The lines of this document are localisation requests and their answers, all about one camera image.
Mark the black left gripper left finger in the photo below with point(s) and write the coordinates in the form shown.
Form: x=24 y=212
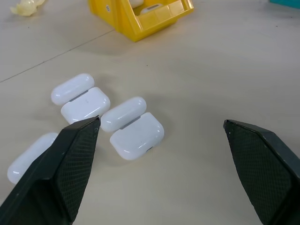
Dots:
x=58 y=168

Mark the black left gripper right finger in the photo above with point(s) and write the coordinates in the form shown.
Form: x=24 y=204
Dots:
x=264 y=168

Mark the yellow plastic bin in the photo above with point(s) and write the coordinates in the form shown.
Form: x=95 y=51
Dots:
x=117 y=21

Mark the pale yellow plastic packet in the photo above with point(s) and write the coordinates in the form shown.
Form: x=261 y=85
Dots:
x=23 y=8

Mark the teal plastic tray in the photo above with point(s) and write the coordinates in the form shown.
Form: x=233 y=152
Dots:
x=286 y=1

